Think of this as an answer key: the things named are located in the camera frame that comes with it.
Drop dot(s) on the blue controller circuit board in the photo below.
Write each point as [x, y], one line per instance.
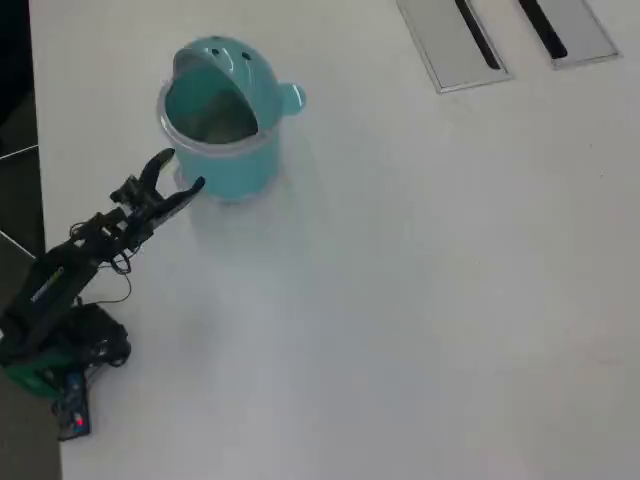
[75, 405]

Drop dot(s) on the teal whale-shaped bin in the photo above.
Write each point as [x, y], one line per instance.
[235, 160]

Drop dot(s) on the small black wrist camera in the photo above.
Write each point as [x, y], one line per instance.
[126, 189]

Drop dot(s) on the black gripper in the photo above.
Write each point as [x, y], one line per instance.
[137, 220]

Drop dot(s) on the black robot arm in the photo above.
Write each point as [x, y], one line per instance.
[50, 285]

